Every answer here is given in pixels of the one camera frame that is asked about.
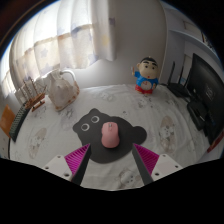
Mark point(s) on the orange wooden chair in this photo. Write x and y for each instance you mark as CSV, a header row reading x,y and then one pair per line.
x,y
6,120

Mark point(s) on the cartoon boy figurine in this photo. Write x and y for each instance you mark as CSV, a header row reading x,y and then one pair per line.
x,y
146,75

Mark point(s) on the pink computer mouse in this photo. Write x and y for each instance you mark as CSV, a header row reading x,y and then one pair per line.
x,y
110,135

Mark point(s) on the black monitor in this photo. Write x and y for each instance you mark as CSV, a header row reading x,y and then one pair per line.
x,y
208,90

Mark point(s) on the white wall shelf unit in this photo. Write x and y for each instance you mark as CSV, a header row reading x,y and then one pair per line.
x,y
186,33

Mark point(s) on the white printed tablecloth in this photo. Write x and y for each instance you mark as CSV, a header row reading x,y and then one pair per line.
x,y
160,116

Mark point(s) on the black cat-shaped mouse pad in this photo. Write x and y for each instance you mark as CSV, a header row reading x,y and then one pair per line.
x,y
93,140

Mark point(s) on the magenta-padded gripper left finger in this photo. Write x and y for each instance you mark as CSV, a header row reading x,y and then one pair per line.
x,y
75,160

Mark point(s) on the wooden model sailing ship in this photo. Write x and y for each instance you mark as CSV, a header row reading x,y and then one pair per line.
x,y
35,100

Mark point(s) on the large white conch shell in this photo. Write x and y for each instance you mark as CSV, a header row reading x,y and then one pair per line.
x,y
61,91

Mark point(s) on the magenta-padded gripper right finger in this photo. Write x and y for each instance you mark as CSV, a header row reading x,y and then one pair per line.
x,y
148,160

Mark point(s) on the white star-print curtain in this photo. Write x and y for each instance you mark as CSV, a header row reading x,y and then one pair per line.
x,y
60,36

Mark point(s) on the black router with antennas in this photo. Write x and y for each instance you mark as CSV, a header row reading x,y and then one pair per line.
x,y
178,88

